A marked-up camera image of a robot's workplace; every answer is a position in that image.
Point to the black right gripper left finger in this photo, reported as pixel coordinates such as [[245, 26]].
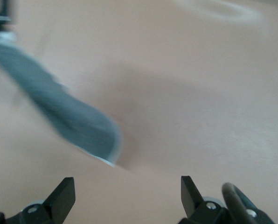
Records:
[[57, 200]]

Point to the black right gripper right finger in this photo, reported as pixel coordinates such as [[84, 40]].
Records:
[[195, 205]]

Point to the dark grey towel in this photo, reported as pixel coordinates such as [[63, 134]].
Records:
[[66, 109]]

